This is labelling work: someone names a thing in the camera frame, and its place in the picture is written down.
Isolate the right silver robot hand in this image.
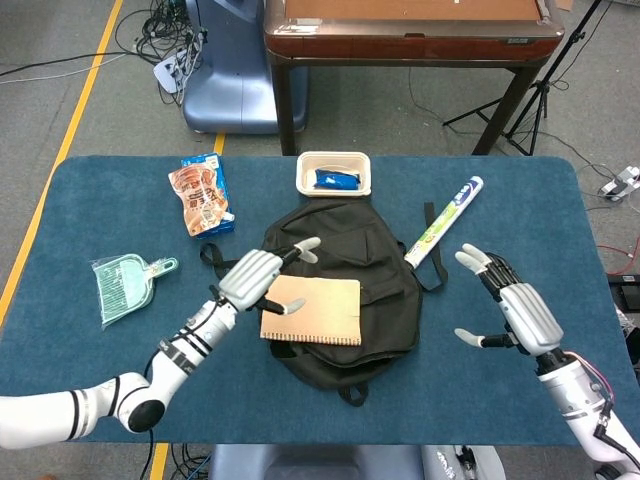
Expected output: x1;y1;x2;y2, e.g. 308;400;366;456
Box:
452;243;565;357

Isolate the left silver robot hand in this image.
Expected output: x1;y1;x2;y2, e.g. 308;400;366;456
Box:
217;236;322;316

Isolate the brown spiral notebook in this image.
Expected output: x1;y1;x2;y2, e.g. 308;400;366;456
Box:
258;274;363;348

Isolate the black fabric backpack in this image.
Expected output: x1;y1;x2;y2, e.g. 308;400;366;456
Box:
199;198;450;407

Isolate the orange snack pouch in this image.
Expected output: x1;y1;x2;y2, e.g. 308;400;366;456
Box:
167;165;232;238

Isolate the black box device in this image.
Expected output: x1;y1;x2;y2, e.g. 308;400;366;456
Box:
606;272;640;311

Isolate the blue carton box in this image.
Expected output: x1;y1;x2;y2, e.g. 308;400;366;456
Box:
179;152;237;240

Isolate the white plastic tray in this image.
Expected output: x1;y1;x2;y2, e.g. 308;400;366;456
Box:
295;150;374;200

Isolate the green bagged dustpan brush set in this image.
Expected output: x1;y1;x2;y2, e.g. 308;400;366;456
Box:
91;253;180;331

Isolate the blue snack packet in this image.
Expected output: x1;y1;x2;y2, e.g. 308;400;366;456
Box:
313;168;362;192

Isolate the white rolled wrap tube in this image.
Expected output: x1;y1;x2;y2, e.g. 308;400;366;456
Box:
403;174;484;270

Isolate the white robot body part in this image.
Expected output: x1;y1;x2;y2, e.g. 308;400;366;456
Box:
422;444;506;480

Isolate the blue felt table mat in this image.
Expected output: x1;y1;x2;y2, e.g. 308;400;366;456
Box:
0;154;640;446

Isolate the white power strip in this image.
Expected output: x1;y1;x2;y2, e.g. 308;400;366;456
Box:
598;167;640;202
152;55;194;94

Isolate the blue grey robot torso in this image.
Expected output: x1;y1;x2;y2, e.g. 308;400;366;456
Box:
207;443;426;480

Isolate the blue grey machine base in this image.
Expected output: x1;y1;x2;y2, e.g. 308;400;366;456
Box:
182;0;309;135

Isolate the black tripod stand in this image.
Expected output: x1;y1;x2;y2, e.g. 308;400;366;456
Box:
442;0;604;157

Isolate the brown wooden table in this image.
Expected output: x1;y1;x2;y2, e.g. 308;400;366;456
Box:
263;0;566;156

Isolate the black cable bundle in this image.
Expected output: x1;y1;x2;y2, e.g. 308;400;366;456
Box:
169;442;214;480

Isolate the black cable tangle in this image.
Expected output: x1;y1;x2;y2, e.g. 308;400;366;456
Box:
114;0;209;106

